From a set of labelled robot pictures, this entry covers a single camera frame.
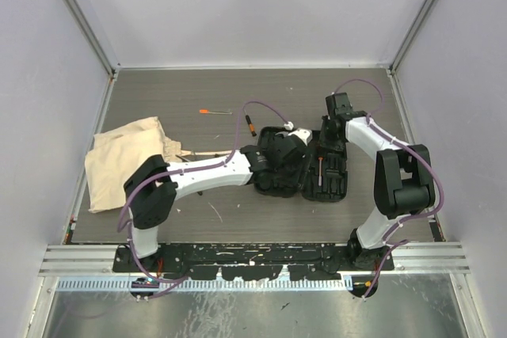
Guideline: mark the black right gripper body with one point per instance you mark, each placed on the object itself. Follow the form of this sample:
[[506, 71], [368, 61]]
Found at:
[[327, 139]]

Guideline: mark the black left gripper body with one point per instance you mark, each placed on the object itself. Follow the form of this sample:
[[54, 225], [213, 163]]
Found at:
[[286, 168]]

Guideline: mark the black plastic tool case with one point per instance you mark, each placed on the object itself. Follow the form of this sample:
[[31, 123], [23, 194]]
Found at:
[[334, 176]]

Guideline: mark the black handled large screwdriver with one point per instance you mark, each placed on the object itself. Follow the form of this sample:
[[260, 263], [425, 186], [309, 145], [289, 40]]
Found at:
[[320, 161]]

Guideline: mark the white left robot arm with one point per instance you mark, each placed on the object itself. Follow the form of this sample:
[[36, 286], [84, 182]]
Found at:
[[153, 188]]

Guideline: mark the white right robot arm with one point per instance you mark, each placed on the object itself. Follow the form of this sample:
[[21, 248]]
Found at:
[[403, 185]]

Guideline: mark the small black orange screwdriver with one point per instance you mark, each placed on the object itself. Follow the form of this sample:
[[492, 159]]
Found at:
[[251, 126]]

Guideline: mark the wooden flat stick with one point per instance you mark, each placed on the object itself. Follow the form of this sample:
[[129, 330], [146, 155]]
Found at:
[[193, 153]]

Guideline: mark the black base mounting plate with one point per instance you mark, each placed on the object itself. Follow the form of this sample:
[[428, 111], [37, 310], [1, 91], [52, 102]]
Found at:
[[313, 261]]

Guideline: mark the beige cloth bag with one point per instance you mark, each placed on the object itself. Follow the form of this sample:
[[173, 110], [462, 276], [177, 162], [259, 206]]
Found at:
[[118, 153]]

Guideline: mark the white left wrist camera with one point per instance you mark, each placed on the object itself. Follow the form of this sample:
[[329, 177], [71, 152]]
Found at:
[[303, 134]]

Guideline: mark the orange handled thin pick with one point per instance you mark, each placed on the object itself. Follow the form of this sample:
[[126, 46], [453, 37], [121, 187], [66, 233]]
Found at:
[[210, 112]]

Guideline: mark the white slotted cable duct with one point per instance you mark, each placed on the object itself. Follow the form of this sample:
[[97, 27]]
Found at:
[[129, 283]]

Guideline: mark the aluminium front rail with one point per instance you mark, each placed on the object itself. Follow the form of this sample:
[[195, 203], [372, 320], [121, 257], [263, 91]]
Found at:
[[411, 258]]

